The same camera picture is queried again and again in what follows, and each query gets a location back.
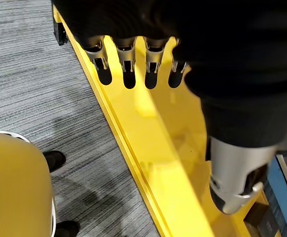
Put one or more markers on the glossy yellow shelf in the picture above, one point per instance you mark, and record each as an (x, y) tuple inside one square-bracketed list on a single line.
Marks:
[(158, 138)]

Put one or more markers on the dark robot foot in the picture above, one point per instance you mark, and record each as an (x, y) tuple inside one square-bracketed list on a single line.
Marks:
[(55, 160), (68, 229)]

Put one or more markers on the black caster wheel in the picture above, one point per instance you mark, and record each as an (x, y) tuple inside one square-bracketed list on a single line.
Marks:
[(59, 33)]

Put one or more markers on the blue box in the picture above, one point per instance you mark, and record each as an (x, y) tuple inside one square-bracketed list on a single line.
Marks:
[(286, 192)]

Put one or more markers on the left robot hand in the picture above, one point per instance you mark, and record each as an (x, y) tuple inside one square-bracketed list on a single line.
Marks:
[(232, 61)]

